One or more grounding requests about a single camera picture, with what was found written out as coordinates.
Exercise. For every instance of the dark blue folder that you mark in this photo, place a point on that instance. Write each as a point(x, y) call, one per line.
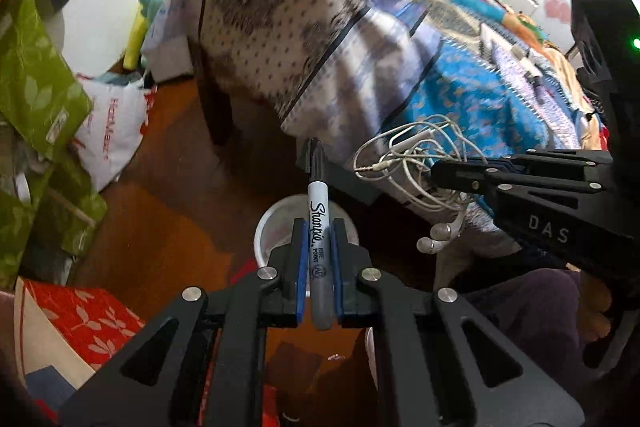
point(47, 388)

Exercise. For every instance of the black marker pen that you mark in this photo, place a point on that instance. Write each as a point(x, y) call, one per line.
point(318, 227)
point(536, 82)

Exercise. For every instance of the blue patchwork bedspread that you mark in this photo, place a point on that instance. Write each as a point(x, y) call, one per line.
point(280, 22)

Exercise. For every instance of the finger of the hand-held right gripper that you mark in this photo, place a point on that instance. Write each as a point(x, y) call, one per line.
point(565, 158)
point(540, 189)

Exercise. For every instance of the pale storage box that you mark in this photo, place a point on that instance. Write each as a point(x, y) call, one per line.
point(167, 57)

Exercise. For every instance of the white earphones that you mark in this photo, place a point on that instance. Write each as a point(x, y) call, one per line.
point(441, 232)

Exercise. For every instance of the green leaf-print bag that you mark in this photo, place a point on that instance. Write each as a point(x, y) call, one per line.
point(50, 217)
point(35, 72)

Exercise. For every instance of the person's left leg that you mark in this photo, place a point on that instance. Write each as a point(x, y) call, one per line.
point(525, 322)

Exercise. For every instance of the person's right hand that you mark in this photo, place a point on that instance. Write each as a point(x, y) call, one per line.
point(595, 307)

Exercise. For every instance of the white plastic cup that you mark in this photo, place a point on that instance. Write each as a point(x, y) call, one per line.
point(280, 217)

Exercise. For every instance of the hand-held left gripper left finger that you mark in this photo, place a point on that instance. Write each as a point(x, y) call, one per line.
point(300, 267)

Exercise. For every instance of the white plastic bag red print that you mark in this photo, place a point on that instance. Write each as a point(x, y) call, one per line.
point(107, 132)

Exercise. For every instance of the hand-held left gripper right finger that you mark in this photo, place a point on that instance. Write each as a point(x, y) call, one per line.
point(339, 267)

